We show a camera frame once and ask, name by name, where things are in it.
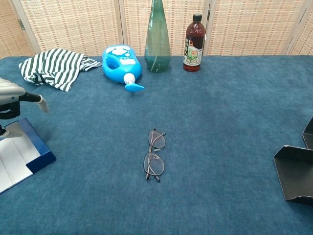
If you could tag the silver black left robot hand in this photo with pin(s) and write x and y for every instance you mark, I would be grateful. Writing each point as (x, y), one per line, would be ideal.
(9, 91)

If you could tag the blue and white glasses case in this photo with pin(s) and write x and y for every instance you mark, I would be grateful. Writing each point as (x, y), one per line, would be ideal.
(17, 156)

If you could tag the thin-framed eyeglasses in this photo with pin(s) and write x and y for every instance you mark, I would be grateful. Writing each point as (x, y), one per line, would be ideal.
(156, 142)

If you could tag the green white striped cloth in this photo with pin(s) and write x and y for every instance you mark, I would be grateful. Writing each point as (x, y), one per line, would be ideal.
(56, 66)

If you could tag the woven bamboo screen panel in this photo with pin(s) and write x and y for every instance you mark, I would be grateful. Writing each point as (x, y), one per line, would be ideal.
(137, 24)
(9, 36)
(73, 24)
(304, 39)
(249, 27)

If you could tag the small metal screen hinge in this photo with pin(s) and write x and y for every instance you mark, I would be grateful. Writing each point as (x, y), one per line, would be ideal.
(21, 25)

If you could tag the blue pump detergent bottle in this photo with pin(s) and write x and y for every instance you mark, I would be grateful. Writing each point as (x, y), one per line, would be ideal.
(122, 71)

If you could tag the green transparent spray bottle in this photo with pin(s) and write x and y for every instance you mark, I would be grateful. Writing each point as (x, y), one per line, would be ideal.
(157, 49)

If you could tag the blue table cover mat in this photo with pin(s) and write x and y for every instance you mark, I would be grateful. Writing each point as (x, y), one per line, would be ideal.
(195, 122)

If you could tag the dark drink bottle black cap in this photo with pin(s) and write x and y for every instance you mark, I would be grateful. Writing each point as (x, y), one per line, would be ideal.
(193, 49)

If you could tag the black unfolded cardboard box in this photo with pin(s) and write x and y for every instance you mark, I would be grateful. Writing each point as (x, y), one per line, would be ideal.
(296, 171)

